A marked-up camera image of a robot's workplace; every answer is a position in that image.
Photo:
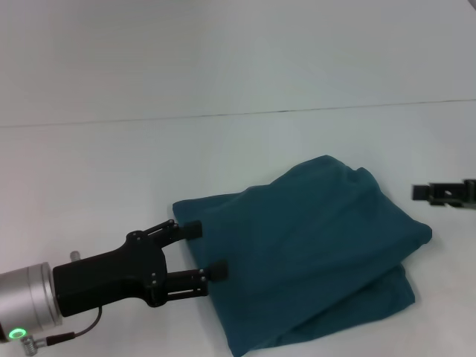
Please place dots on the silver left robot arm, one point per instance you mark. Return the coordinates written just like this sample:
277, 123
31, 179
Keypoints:
28, 294

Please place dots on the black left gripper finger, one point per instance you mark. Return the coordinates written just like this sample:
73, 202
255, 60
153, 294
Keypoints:
192, 230
217, 270

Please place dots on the teal blue shirt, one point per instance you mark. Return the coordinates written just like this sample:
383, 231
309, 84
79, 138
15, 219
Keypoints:
297, 253

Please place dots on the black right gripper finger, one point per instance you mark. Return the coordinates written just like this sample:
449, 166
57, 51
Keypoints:
421, 192

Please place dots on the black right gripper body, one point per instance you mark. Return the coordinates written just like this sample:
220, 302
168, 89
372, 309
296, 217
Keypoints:
453, 193

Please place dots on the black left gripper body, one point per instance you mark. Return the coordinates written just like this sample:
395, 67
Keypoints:
111, 271

